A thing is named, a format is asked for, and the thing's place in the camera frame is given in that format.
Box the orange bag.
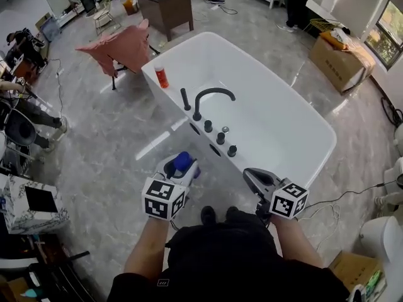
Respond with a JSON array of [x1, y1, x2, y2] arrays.
[[122, 0, 139, 16]]

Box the orange bottle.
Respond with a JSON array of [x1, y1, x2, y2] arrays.
[[154, 66, 171, 89]]

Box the dark framed window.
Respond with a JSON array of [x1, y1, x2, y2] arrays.
[[365, 0, 403, 69]]

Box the dark wooden cabinet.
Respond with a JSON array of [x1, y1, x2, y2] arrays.
[[137, 0, 195, 42]]

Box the pink cloth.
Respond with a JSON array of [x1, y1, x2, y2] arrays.
[[74, 19, 151, 77]]

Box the black hose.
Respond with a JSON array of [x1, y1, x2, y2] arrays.
[[380, 96, 403, 125]]

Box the yellow wire basket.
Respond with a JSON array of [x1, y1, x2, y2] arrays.
[[304, 18, 341, 39]]

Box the person's right forearm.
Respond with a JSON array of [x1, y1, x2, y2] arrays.
[[271, 214, 324, 269]]

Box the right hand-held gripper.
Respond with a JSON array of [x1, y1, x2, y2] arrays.
[[242, 167, 310, 225]]

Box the white bathtub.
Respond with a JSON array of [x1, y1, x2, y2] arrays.
[[140, 31, 338, 188]]

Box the marble pattern cabinet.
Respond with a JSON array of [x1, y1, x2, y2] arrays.
[[0, 174, 70, 234]]

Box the black power cable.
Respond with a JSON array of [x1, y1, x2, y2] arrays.
[[298, 182, 387, 210]]

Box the black curved faucet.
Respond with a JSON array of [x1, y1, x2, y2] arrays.
[[192, 87, 236, 121]]

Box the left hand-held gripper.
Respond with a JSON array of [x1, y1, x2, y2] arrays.
[[141, 155, 202, 222]]

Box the person's left forearm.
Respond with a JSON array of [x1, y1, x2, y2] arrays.
[[124, 217, 179, 276]]

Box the black folding chair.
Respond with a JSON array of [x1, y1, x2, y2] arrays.
[[106, 42, 161, 91]]

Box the flat cardboard box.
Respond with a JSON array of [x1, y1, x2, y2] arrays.
[[329, 250, 388, 295]]

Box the large brown cardboard box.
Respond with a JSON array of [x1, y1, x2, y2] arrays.
[[308, 31, 377, 96]]

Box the green packet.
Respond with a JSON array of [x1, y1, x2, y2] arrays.
[[366, 269, 383, 292]]

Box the framed picture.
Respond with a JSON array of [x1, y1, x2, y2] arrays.
[[40, 17, 62, 42]]

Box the black hand shower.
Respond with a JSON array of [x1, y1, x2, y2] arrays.
[[180, 87, 191, 111]]

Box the wire chair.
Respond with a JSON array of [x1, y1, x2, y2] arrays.
[[93, 0, 122, 36]]

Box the person's black clothing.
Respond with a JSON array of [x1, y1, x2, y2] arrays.
[[106, 211, 351, 302]]

